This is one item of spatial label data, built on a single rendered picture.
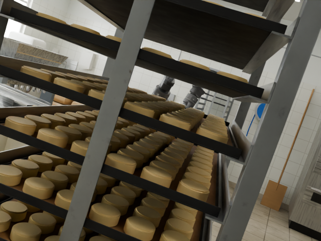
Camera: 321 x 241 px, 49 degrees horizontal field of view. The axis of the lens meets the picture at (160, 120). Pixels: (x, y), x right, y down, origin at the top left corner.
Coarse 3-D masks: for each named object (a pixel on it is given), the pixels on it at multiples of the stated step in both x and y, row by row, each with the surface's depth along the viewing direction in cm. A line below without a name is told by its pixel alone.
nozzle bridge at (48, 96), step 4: (0, 80) 236; (4, 80) 238; (8, 80) 245; (12, 80) 249; (16, 80) 254; (16, 84) 253; (20, 84) 257; (24, 84) 261; (48, 92) 305; (40, 96) 308; (44, 96) 307; (48, 96) 305; (52, 96) 305; (44, 100) 307; (48, 100) 305; (52, 100) 307
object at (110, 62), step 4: (116, 32) 112; (120, 32) 112; (116, 36) 112; (120, 36) 112; (108, 60) 113; (112, 60) 113; (108, 64) 113; (112, 64) 113; (104, 68) 114; (108, 68) 114; (112, 68) 113; (104, 72) 114; (108, 72) 114; (104, 76) 114; (108, 76) 114
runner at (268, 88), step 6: (270, 84) 50; (264, 90) 54; (270, 90) 47; (246, 96) 51; (252, 96) 47; (264, 96) 52; (270, 96) 47; (252, 102) 70; (258, 102) 56; (264, 102) 48
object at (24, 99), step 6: (0, 90) 300; (6, 90) 298; (12, 90) 297; (12, 96) 295; (18, 96) 293; (24, 96) 291; (24, 102) 291; (30, 102) 289; (36, 102) 286; (42, 102) 288
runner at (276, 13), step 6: (276, 0) 61; (282, 0) 60; (288, 0) 59; (294, 0) 58; (276, 6) 64; (282, 6) 63; (288, 6) 62; (270, 12) 69; (276, 12) 68; (282, 12) 67; (270, 18) 73; (276, 18) 72
